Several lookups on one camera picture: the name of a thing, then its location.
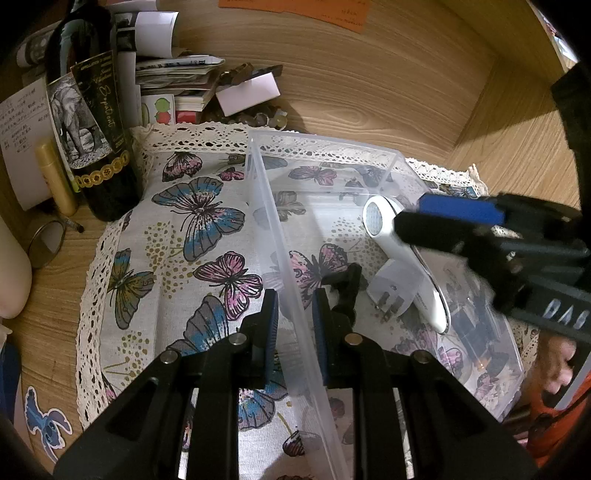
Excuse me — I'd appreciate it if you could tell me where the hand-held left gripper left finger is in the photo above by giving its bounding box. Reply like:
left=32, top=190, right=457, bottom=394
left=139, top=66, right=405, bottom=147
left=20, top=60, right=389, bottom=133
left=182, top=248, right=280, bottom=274
left=53, top=289, right=280, bottom=480

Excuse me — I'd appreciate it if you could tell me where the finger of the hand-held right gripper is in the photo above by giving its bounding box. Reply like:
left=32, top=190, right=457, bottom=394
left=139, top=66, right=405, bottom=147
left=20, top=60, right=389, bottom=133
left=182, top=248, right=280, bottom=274
left=394, top=210, right=523, bottom=257
left=417, top=194, right=505, bottom=227

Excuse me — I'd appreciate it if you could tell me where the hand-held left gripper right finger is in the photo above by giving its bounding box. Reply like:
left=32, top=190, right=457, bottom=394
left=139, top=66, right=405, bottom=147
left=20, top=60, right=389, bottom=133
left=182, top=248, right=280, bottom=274
left=313, top=289, right=540, bottom=480

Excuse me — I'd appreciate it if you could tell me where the white handheld device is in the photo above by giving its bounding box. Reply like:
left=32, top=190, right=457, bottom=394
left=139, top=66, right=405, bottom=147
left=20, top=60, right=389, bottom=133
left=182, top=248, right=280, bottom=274
left=362, top=195, right=451, bottom=336

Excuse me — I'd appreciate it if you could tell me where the clear plastic container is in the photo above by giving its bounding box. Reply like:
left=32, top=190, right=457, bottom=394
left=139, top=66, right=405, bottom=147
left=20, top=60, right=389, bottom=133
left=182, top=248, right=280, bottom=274
left=245, top=129, right=526, bottom=480

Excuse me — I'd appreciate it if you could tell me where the person's right hand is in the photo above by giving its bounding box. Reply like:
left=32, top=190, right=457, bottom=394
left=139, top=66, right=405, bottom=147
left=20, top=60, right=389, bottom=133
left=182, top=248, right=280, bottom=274
left=536, top=333, right=583, bottom=409

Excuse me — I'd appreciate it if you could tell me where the black plastic clip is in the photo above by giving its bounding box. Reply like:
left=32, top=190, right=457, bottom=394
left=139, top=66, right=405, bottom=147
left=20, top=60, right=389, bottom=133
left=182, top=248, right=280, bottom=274
left=322, top=262, right=364, bottom=334

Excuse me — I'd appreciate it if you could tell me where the white plug adapter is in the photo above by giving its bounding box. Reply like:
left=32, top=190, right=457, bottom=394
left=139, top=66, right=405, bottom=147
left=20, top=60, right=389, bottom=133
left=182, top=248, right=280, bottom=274
left=367, top=260, right=419, bottom=322

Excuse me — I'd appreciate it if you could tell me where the black small device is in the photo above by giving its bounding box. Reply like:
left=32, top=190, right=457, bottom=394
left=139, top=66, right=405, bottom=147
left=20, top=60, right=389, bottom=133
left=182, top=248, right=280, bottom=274
left=450, top=277, right=509, bottom=380

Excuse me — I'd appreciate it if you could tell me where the butterfly print lace cloth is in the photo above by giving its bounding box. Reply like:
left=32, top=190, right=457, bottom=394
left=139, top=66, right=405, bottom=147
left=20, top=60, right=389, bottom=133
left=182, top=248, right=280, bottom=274
left=76, top=121, right=542, bottom=480

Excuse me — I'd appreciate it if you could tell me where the pile of small coins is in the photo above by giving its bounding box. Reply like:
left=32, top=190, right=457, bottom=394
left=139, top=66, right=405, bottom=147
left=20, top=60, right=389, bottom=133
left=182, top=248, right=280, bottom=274
left=216, top=105, right=290, bottom=131

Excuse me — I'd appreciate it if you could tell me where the white card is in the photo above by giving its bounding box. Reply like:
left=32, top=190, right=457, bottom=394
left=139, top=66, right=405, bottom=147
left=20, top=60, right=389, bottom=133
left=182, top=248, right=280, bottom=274
left=215, top=74, right=281, bottom=116

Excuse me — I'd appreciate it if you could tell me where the dark wine bottle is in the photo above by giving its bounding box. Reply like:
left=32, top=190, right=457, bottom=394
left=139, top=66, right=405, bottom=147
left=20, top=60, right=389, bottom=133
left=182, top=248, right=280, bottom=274
left=45, top=0, right=142, bottom=223

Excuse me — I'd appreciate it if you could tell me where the round metal mirror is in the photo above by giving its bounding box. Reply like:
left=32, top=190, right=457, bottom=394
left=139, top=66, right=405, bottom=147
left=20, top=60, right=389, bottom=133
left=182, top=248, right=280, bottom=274
left=25, top=219, right=86, bottom=271

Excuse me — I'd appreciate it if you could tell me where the blue cartoon sticker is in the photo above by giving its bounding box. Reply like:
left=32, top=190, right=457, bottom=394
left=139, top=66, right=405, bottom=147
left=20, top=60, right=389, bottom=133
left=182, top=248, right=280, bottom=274
left=23, top=386, right=74, bottom=463

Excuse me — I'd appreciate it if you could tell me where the green and red sticker card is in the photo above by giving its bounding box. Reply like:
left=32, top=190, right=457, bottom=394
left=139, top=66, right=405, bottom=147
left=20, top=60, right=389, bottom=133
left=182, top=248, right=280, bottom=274
left=140, top=94, right=177, bottom=126

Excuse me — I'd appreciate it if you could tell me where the orange paper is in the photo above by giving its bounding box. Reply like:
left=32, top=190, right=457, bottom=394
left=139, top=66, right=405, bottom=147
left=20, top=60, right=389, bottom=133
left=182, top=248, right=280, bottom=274
left=218, top=0, right=370, bottom=33

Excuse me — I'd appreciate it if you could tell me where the cream rounded object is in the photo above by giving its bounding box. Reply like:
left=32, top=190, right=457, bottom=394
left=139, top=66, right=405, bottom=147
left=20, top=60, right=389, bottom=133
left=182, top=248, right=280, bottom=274
left=0, top=216, right=33, bottom=320

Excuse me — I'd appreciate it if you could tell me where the gold tube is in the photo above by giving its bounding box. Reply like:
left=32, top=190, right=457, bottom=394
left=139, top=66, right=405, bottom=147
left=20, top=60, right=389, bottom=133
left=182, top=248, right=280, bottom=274
left=35, top=140, right=79, bottom=217

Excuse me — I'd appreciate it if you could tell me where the blue object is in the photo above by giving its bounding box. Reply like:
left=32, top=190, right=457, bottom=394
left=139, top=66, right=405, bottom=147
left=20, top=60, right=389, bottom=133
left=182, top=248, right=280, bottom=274
left=0, top=340, right=22, bottom=417

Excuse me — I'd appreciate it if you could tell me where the stack of papers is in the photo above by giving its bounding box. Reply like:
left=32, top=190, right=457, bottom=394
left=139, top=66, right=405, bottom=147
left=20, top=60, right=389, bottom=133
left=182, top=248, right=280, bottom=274
left=136, top=54, right=225, bottom=112

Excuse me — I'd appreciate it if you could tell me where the white handwritten note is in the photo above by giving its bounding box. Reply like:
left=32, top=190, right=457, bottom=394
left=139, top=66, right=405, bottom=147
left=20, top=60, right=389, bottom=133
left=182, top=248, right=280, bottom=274
left=0, top=78, right=62, bottom=211

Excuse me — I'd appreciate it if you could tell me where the black and white photo booklet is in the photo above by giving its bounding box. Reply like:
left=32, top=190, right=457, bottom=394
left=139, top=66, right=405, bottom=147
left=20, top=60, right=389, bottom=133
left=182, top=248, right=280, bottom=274
left=113, top=9, right=179, bottom=62

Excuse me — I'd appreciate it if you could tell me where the rolled printed paper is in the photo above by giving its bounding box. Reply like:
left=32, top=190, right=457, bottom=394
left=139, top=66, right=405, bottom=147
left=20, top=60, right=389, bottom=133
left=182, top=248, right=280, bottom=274
left=16, top=23, right=62, bottom=68

